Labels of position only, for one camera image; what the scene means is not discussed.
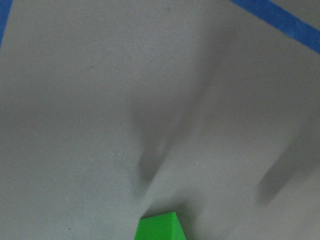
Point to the green block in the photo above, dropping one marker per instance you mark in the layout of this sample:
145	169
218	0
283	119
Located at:
160	227

